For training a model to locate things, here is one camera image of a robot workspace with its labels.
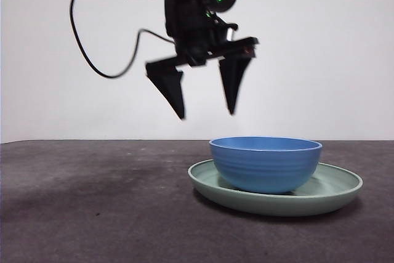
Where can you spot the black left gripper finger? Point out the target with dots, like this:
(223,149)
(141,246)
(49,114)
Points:
(233,81)
(170,87)

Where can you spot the blue ribbed bowl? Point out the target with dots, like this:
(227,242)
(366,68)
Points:
(264,167)

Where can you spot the pale green plate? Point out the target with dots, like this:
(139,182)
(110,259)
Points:
(277,206)

